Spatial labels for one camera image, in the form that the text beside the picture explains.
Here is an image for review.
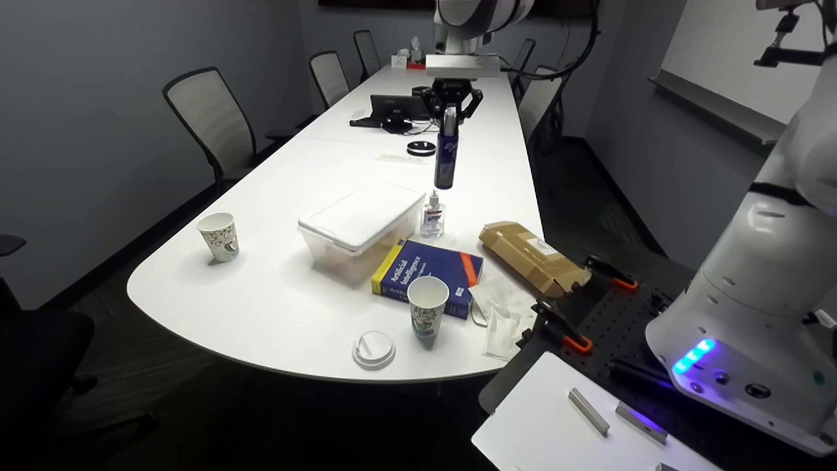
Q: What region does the black conference phone device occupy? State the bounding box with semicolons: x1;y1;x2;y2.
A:
353;93;429;134

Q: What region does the right mesh office chair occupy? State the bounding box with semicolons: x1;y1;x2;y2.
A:
353;28;381;76

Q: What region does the brown cardboard package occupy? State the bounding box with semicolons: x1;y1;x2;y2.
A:
479;221;591;301

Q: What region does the blue orange textbook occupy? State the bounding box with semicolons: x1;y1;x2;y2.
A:
370;240;484;318

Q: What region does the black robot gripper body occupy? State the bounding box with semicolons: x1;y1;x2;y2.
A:
429;79;479;110

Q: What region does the clear plastic bag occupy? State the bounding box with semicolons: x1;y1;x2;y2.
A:
471;275;535;361

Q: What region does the mesh office chair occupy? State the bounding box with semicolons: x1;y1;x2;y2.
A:
353;28;381;76
309;50;351;106
162;64;257;186

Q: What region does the round black speakerphone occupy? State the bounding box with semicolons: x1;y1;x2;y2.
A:
406;140;436;156

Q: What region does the patterned paper cup near edge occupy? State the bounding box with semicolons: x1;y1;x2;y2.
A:
406;275;450;347

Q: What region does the white cup lid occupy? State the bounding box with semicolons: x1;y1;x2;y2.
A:
353;330;395;368

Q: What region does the middle mesh office chair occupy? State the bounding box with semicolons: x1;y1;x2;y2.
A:
309;50;351;106

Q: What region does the left mesh office chair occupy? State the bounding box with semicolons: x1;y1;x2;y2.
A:
162;64;257;186

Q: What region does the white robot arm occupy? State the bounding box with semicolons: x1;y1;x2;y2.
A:
644;0;837;457

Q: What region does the grey marker pen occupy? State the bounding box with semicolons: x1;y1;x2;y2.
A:
568;386;608;437

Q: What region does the white lidded plastic container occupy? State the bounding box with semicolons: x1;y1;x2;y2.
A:
297;182;427;286

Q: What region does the patterned paper cup far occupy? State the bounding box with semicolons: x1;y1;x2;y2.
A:
199;211;237;265

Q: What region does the white paper clipboard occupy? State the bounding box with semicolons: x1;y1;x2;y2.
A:
471;352;716;471

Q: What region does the small clear bottle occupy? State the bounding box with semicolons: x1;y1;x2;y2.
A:
419;193;445;238

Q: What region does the orange black clamp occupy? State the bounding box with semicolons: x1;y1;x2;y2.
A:
531;301;593;355
586;254;640;290

